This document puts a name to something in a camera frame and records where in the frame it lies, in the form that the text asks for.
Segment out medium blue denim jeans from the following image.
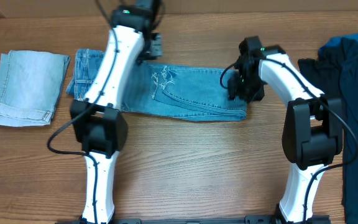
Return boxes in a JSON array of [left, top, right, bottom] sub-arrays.
[[65, 48, 248, 122]]

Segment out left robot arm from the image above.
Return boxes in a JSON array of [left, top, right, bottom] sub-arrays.
[[70, 0, 163, 223]]

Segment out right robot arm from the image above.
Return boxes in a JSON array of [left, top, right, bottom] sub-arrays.
[[226, 36, 342, 223]]

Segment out dark navy garment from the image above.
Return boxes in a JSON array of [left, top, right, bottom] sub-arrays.
[[298, 34, 358, 223]]

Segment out folded light blue jeans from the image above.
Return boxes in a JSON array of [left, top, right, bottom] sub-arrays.
[[0, 50, 70, 127]]

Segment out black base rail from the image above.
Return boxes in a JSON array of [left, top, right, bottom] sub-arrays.
[[56, 215, 331, 224]]

